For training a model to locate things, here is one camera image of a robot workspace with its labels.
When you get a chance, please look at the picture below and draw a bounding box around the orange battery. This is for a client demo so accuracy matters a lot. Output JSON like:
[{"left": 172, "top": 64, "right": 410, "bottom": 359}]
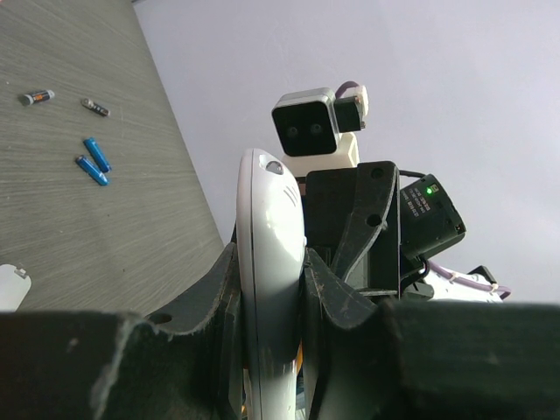
[{"left": 296, "top": 342, "right": 304, "bottom": 375}]

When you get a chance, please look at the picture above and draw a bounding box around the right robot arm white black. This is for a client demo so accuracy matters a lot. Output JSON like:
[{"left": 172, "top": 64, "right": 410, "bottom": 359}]
[{"left": 297, "top": 161, "right": 511, "bottom": 303}]

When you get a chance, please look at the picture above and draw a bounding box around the white battery cover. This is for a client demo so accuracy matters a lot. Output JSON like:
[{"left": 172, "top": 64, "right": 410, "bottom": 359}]
[{"left": 0, "top": 264, "right": 32, "bottom": 312}]

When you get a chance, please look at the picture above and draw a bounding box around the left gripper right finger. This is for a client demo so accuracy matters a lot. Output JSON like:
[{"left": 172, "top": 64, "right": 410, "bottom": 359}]
[{"left": 302, "top": 250, "right": 559, "bottom": 419}]

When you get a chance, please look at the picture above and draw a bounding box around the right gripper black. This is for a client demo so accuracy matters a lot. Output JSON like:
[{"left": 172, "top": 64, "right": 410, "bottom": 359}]
[{"left": 303, "top": 161, "right": 401, "bottom": 298}]

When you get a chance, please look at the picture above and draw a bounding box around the grey black battery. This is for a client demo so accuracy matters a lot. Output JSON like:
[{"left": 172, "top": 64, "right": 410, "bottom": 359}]
[{"left": 80, "top": 98, "right": 110, "bottom": 117}]

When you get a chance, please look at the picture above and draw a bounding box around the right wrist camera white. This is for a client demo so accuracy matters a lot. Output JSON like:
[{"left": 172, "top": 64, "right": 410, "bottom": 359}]
[{"left": 271, "top": 80, "right": 369, "bottom": 178}]

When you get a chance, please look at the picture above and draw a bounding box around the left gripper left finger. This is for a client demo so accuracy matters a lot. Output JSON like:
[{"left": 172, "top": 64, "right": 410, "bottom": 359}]
[{"left": 1, "top": 244, "right": 243, "bottom": 419}]

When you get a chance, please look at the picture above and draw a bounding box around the blue battery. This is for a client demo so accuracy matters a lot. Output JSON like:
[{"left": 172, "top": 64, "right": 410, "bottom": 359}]
[
  {"left": 75, "top": 155, "right": 109, "bottom": 186},
  {"left": 83, "top": 137, "right": 112, "bottom": 173}
]

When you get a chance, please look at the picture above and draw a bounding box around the dark battery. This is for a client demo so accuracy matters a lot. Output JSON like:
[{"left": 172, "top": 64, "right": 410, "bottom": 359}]
[{"left": 19, "top": 89, "right": 55, "bottom": 106}]

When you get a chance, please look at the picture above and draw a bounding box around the white remote control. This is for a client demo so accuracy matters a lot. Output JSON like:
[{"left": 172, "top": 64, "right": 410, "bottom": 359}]
[{"left": 235, "top": 149, "right": 306, "bottom": 419}]

